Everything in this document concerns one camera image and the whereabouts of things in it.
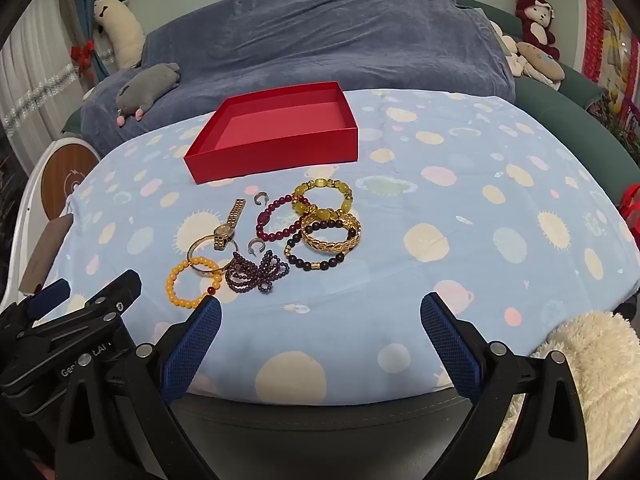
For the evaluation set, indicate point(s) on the gold wrist watch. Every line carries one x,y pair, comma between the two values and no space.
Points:
223,232

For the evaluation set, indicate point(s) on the white fluffy cushion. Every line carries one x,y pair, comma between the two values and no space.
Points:
600,370

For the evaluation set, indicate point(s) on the green sofa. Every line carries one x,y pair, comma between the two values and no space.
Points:
550,105

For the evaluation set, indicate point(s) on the white curtain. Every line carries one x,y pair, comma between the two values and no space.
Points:
35,75

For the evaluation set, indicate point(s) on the grey plush toy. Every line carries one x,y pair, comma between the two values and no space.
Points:
145,87

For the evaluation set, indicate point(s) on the light blue printed blanket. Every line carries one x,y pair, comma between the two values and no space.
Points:
450,260

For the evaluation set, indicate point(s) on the purple bead strand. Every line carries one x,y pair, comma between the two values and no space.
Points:
250,280

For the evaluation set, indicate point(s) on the red ribbon bow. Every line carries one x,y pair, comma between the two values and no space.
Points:
82,55

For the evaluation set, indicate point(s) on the dark blue blanket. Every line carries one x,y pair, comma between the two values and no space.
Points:
325,35

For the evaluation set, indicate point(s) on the silver ear cuff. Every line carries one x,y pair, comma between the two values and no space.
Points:
255,200
249,247

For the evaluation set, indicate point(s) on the red wall garland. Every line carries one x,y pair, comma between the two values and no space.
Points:
592,25

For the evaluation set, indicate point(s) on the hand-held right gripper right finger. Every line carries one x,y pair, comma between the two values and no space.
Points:
452,345

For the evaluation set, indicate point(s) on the beige plush toy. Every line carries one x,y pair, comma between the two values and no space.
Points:
542,62

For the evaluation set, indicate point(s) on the white llama plush toy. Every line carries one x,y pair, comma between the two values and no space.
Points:
125,35

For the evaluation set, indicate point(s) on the red bag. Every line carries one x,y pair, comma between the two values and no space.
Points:
631,210

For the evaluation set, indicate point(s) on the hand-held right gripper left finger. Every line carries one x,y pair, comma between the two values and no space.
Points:
192,345

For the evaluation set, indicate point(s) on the thin gold bangle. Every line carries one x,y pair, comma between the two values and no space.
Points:
192,247

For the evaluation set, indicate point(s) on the brown board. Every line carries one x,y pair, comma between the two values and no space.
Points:
45,250

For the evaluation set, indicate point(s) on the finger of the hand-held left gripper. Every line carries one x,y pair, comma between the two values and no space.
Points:
49,294
112,305

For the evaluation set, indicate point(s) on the red cardboard box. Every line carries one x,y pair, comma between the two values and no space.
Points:
260,165

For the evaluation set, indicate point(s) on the round wooden stool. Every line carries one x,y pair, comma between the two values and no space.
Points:
60,180

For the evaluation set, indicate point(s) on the red monkey plush toy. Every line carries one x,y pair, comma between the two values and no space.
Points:
532,35

